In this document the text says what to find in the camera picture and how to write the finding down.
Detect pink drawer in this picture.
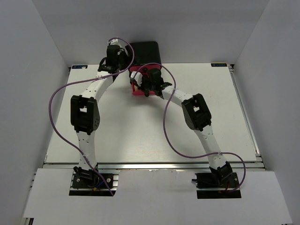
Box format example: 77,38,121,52
131,82,155,97
129,64,162,73

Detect black drawer cabinet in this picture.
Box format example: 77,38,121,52
130,41,161,66

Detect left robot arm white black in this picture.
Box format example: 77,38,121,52
70,44,135,187

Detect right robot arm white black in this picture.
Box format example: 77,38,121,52
129,65,233,187

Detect left blue table label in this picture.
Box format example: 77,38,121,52
71,65,88,69

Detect blue table label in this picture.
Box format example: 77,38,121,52
211,63,227,67
71,65,88,69

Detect right blue table label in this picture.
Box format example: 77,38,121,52
211,63,227,67

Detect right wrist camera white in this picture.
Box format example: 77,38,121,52
129,71,143,86

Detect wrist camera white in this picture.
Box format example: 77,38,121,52
108,38,122,48
129,71,143,86

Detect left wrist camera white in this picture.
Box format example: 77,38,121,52
108,38,122,48

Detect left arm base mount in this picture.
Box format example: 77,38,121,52
69,166,118,197

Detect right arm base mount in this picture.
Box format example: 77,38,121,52
191,172,241,200

